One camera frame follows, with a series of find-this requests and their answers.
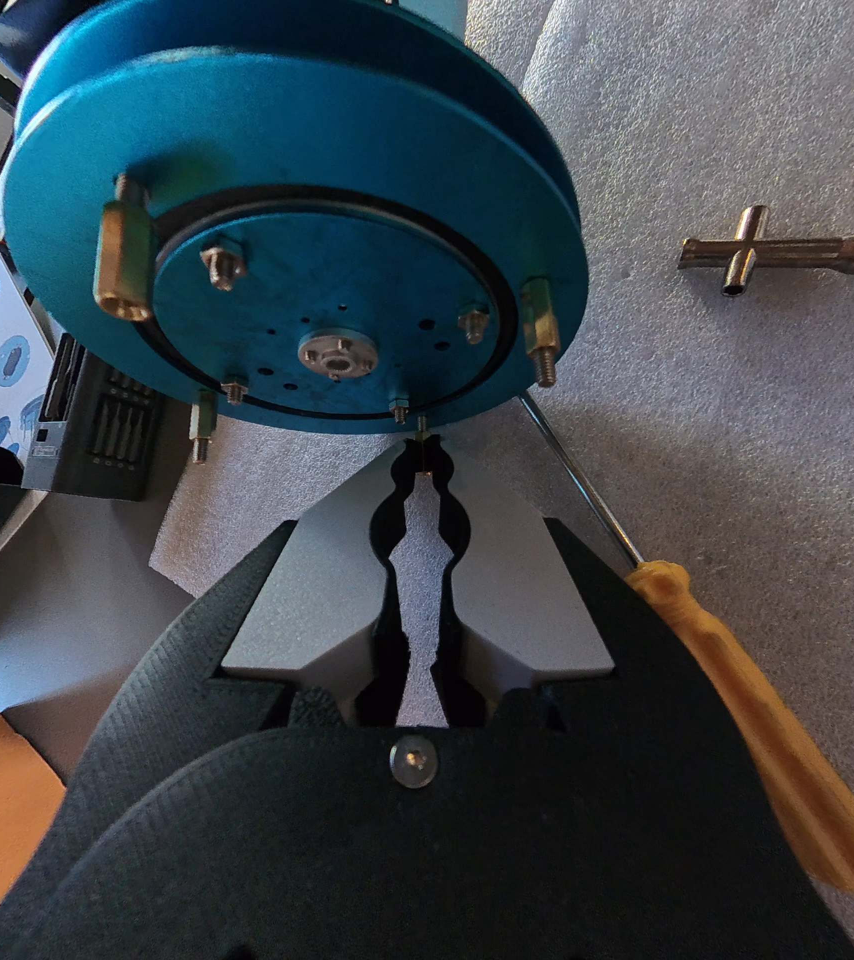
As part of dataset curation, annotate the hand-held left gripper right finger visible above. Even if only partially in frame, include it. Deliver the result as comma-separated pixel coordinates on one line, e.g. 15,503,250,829
412,435,617,727

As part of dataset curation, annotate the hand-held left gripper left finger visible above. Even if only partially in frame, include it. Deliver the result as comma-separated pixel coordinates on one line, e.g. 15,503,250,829
220,438,417,727

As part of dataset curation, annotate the blue round metal turntable base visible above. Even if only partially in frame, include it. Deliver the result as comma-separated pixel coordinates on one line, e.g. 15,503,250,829
1,0,592,466

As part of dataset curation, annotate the white foam mat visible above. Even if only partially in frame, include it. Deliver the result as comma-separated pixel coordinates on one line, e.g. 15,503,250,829
149,0,854,960

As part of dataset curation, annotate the black screwdriver bit case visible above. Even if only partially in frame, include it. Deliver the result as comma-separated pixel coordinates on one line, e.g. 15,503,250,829
20,330,169,502

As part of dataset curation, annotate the metal cross wrench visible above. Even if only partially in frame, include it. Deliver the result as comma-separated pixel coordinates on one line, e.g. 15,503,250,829
678,204,854,297

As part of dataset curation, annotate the yellow handled screwdriver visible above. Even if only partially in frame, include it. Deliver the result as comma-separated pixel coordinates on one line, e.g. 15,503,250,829
518,393,854,895

